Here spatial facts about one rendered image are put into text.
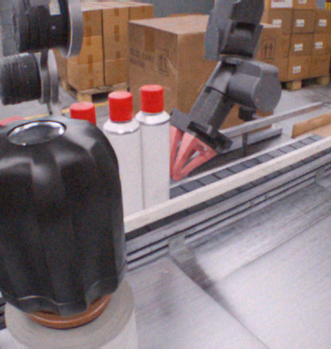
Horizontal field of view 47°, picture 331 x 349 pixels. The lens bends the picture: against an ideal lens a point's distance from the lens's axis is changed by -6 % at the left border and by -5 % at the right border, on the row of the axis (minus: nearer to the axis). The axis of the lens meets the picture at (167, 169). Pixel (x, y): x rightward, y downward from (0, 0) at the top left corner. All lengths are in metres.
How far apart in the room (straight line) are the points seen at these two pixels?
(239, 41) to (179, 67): 0.24
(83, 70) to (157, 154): 3.25
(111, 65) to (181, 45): 3.08
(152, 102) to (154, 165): 0.10
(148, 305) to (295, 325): 0.20
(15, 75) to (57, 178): 1.28
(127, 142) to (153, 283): 0.19
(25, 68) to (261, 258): 1.07
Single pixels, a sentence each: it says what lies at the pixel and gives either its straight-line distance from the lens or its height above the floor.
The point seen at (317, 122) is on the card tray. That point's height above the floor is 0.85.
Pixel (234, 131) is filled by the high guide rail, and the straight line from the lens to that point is 0.76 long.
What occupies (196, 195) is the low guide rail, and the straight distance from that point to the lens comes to 0.64.
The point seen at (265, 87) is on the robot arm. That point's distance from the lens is 0.58.
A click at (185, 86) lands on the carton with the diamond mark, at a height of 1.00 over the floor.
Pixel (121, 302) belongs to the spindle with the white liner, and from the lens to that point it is 0.25.
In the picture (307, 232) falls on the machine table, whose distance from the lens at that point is 0.73.
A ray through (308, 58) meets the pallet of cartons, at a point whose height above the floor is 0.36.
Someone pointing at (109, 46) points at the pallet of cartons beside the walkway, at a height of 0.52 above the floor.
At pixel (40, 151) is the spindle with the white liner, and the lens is 0.18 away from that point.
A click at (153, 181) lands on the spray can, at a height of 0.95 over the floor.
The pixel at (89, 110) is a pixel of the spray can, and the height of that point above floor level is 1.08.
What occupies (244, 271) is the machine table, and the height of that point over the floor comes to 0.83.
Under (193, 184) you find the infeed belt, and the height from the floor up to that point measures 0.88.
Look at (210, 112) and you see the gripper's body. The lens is 0.62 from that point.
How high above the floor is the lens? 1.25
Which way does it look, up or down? 29 degrees down
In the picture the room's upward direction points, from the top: straight up
